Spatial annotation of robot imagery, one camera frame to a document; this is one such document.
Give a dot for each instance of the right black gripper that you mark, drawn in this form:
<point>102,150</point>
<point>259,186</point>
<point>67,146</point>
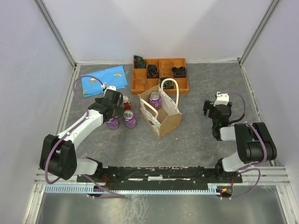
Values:
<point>208,105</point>

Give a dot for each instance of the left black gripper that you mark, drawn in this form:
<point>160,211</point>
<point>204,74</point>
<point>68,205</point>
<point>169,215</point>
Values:
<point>119,103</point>

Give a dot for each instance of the red cola can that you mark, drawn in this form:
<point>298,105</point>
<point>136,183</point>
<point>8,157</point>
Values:
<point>127,103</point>

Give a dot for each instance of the purple can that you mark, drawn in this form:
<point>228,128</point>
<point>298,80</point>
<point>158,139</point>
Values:
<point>129,119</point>
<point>113,124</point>
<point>155,100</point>

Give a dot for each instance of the purple can back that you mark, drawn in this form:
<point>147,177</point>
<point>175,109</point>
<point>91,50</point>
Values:
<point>155,100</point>

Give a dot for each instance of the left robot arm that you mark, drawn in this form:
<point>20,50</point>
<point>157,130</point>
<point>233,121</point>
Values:
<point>58,157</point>

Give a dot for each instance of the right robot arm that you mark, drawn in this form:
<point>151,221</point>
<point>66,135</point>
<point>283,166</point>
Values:
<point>254,144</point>

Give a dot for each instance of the brown canvas bag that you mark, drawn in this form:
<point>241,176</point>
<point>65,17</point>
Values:
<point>167,117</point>

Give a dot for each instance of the blue printed folded cloth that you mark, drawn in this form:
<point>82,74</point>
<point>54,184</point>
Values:
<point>114,76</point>

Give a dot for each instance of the orange wooden divided tray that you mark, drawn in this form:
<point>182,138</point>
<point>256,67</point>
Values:
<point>141,82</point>

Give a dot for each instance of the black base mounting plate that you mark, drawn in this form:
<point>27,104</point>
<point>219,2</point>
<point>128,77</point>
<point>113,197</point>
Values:
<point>101,176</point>

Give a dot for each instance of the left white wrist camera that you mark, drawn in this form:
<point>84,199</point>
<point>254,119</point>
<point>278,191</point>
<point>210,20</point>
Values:
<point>108,87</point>

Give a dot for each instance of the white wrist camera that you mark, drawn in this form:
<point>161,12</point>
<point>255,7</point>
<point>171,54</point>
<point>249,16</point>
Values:
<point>221,99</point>
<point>108,87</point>

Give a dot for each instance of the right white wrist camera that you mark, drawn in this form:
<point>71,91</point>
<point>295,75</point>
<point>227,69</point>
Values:
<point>221,99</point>

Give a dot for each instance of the aluminium frame rail front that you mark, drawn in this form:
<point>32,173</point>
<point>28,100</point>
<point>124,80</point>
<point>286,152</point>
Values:
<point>268,176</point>

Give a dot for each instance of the blue slotted cable duct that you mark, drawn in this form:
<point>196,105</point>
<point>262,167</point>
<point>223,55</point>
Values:
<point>89,189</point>

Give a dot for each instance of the left aluminium corner post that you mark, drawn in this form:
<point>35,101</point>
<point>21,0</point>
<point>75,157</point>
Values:
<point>55,31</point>

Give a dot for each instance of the aluminium corner post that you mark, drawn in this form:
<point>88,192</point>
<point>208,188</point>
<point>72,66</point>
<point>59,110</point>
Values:
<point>55,31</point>
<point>258,31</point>

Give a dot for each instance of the right aluminium corner post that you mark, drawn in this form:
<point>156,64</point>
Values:
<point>258,31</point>

